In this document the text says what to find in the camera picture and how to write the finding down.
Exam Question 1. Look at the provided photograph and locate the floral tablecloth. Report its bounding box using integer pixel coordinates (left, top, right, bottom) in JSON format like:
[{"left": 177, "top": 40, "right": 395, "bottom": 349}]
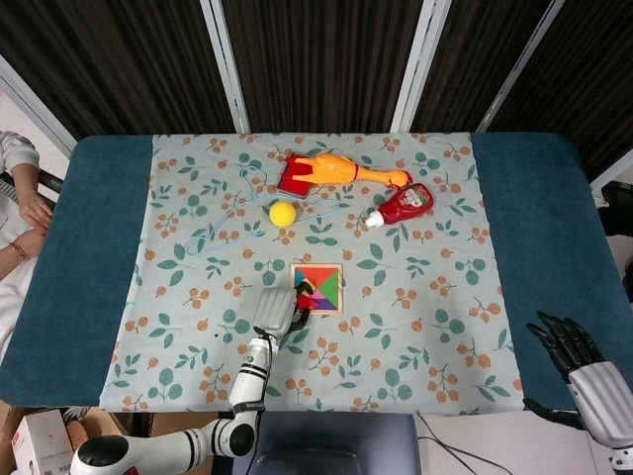
[{"left": 98, "top": 131, "right": 526, "bottom": 415}]

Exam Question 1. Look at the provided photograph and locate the teal table cover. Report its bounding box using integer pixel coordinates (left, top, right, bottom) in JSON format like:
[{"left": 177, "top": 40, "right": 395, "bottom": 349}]
[{"left": 0, "top": 132, "right": 633, "bottom": 412}]

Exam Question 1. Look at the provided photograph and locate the white box with red print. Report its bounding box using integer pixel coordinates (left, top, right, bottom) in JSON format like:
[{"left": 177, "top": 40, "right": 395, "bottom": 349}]
[{"left": 9, "top": 408, "right": 76, "bottom": 475}]

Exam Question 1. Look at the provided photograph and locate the bystander forearm with bracelet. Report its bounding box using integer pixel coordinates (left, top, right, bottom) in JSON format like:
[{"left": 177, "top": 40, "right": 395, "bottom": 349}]
[{"left": 0, "top": 228, "right": 48, "bottom": 282}]

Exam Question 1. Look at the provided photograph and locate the red ketchup bottle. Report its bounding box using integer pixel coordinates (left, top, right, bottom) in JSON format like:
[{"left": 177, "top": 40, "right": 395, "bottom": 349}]
[{"left": 364, "top": 182, "right": 437, "bottom": 230}]

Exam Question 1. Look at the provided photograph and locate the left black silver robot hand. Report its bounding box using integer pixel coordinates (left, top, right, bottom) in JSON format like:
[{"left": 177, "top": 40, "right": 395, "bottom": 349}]
[{"left": 251, "top": 287, "right": 318, "bottom": 338}]

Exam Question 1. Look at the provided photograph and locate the bystander bare forearm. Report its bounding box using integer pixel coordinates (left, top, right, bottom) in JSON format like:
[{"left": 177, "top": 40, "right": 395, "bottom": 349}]
[{"left": 7, "top": 162, "right": 54, "bottom": 232}]

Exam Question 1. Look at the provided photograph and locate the large red-orange tangram triangle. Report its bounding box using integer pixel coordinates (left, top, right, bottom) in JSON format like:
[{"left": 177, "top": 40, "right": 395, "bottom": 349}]
[{"left": 295, "top": 267, "right": 340, "bottom": 289}]

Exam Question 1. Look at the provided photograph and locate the brown cardboard box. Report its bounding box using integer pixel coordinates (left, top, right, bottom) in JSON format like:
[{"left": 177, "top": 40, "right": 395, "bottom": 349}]
[{"left": 146, "top": 413, "right": 233, "bottom": 439}]

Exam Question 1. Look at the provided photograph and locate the black chair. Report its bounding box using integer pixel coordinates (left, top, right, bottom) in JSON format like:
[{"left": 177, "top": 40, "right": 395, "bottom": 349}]
[{"left": 0, "top": 170, "right": 64, "bottom": 205}]

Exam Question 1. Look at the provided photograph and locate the black cable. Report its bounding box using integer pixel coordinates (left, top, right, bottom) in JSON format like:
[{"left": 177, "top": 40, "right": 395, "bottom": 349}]
[{"left": 414, "top": 413, "right": 496, "bottom": 475}]

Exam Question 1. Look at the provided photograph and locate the wooden tangram puzzle tray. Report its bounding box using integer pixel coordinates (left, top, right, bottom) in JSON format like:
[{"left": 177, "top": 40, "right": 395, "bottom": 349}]
[{"left": 288, "top": 262, "right": 344, "bottom": 317}]

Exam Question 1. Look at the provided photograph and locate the large green tangram triangle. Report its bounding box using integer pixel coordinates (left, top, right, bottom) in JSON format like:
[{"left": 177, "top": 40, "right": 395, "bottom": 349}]
[{"left": 317, "top": 269, "right": 340, "bottom": 312}]

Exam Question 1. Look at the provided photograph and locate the orange rubber chicken toy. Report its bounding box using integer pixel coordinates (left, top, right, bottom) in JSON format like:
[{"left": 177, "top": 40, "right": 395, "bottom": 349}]
[{"left": 288, "top": 151, "right": 413, "bottom": 192}]

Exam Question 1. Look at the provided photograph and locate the red rectangular box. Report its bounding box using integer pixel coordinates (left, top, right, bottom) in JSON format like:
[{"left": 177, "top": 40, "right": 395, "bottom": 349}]
[{"left": 276, "top": 152, "right": 314, "bottom": 200}]

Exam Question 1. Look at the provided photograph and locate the white partition post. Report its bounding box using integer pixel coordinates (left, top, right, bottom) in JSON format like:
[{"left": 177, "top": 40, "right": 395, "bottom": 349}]
[
  {"left": 390, "top": 0, "right": 452, "bottom": 133},
  {"left": 0, "top": 52, "right": 78, "bottom": 160},
  {"left": 476, "top": 0, "right": 566, "bottom": 134},
  {"left": 199, "top": 0, "right": 251, "bottom": 135}
]

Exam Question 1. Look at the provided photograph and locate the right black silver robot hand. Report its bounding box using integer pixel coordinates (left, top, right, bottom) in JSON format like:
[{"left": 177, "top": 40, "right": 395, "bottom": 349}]
[{"left": 522, "top": 310, "right": 633, "bottom": 449}]

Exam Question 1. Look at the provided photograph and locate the blue wire clothes hanger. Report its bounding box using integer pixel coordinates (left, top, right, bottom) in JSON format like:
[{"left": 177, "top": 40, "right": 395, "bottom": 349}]
[{"left": 185, "top": 165, "right": 342, "bottom": 257}]

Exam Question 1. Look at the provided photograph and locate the dark robot base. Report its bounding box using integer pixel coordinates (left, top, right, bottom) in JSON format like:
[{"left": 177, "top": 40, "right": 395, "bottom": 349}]
[{"left": 212, "top": 411, "right": 422, "bottom": 475}]

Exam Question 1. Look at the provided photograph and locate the black bag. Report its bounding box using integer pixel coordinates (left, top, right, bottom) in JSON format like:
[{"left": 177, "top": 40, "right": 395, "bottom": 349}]
[{"left": 595, "top": 179, "right": 633, "bottom": 237}]

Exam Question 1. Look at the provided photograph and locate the yellow ball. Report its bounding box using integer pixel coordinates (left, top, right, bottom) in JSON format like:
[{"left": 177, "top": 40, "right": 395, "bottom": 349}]
[{"left": 268, "top": 200, "right": 298, "bottom": 229}]

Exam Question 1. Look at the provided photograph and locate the bystander in white clothes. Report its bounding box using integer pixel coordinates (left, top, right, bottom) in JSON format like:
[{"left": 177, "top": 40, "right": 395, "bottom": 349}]
[{"left": 0, "top": 130, "right": 44, "bottom": 358}]

